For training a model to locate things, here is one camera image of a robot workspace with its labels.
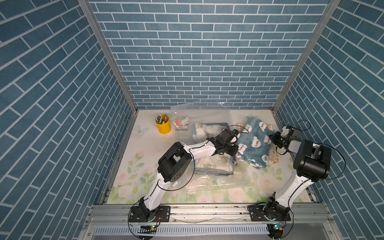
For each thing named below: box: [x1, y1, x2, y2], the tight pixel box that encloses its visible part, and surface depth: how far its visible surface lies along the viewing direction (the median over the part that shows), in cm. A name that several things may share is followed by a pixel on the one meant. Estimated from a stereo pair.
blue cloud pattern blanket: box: [236, 116, 274, 170], surface depth 93 cm
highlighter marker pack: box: [175, 117, 188, 131], surface depth 110 cm
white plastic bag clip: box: [181, 117, 190, 126], surface depth 110 cm
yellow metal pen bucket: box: [155, 114, 172, 135], surface depth 102 cm
